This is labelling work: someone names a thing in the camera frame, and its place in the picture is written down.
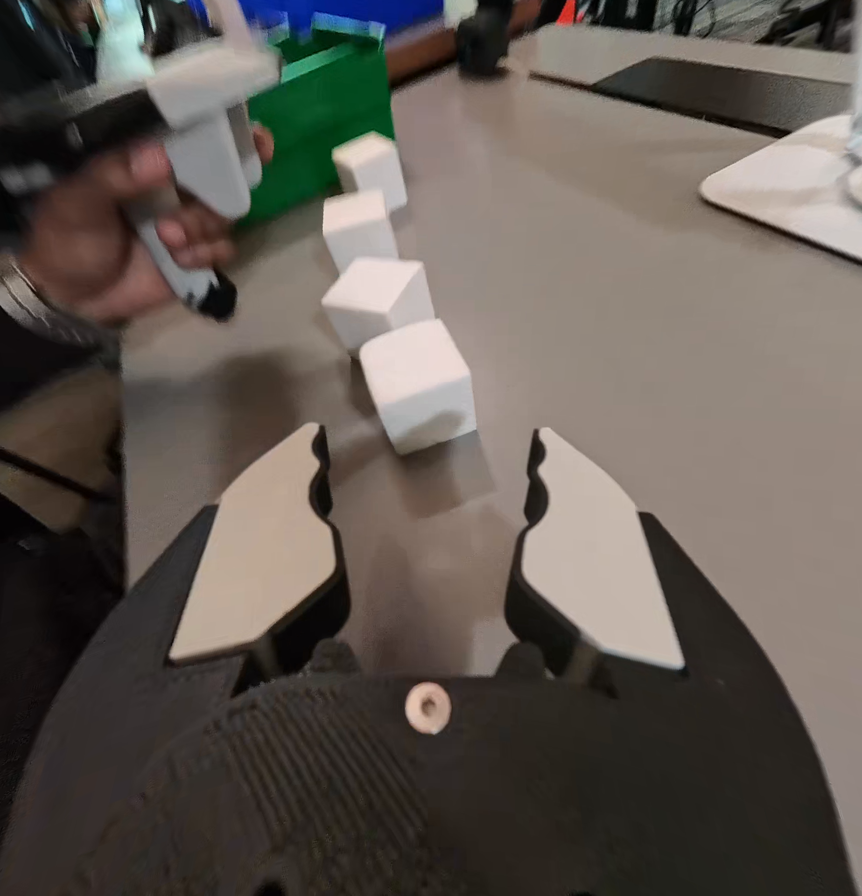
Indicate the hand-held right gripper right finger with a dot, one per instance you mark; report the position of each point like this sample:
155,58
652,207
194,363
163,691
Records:
599,560

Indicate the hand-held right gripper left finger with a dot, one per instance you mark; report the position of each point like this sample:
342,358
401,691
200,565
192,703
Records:
263,560

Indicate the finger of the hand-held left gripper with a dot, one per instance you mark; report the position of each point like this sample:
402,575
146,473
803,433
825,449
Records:
256,147
210,91

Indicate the white foam cube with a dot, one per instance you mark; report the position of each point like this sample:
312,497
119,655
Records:
357,234
375,308
417,385
371,171

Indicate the person's left hand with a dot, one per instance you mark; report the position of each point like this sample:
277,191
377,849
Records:
88,238

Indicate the green plastic bin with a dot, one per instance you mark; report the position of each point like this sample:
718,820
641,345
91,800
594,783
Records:
319,126

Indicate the silver metal watch band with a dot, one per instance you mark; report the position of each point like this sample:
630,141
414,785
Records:
18,294

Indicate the blue plastic bin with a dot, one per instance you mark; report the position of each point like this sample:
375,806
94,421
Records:
375,14

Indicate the black power adapter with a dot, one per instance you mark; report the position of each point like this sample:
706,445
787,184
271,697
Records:
483,35

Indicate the dark flat desk panel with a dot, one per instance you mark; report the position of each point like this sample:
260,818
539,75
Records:
718,91

